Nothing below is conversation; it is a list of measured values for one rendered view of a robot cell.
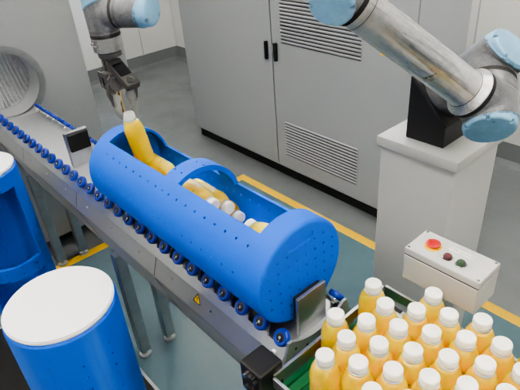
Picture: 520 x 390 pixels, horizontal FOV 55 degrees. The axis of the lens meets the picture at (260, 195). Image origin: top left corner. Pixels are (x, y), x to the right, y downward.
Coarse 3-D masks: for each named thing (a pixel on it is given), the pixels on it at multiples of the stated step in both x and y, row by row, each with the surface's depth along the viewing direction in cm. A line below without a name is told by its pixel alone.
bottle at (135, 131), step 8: (136, 120) 162; (128, 128) 161; (136, 128) 162; (144, 128) 165; (128, 136) 163; (136, 136) 163; (144, 136) 165; (136, 144) 164; (144, 144) 165; (136, 152) 166; (144, 152) 167; (152, 152) 170; (144, 160) 168
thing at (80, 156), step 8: (80, 128) 210; (64, 136) 206; (72, 136) 206; (80, 136) 209; (88, 136) 211; (72, 144) 208; (80, 144) 210; (88, 144) 213; (72, 152) 211; (80, 152) 213; (88, 152) 216; (72, 160) 212; (80, 160) 215; (88, 160) 217
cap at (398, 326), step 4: (392, 320) 108; (396, 320) 108; (400, 320) 108; (404, 320) 108; (392, 324) 108; (396, 324) 107; (400, 324) 107; (404, 324) 107; (392, 328) 107; (396, 328) 107; (400, 328) 106; (404, 328) 106; (392, 332) 107; (396, 332) 106; (400, 332) 106; (404, 332) 106; (396, 336) 107; (400, 336) 107
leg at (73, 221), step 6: (66, 210) 296; (72, 216) 298; (72, 222) 299; (78, 222) 302; (72, 228) 302; (78, 228) 304; (78, 234) 305; (78, 240) 306; (84, 240) 309; (78, 246) 309; (84, 246) 311; (84, 252) 314
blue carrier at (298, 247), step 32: (96, 160) 166; (128, 160) 154; (192, 160) 146; (128, 192) 151; (160, 192) 141; (224, 192) 162; (256, 192) 149; (160, 224) 141; (192, 224) 130; (224, 224) 123; (288, 224) 115; (320, 224) 120; (192, 256) 133; (224, 256) 121; (256, 256) 114; (288, 256) 116; (320, 256) 125; (256, 288) 114; (288, 288) 120; (288, 320) 126
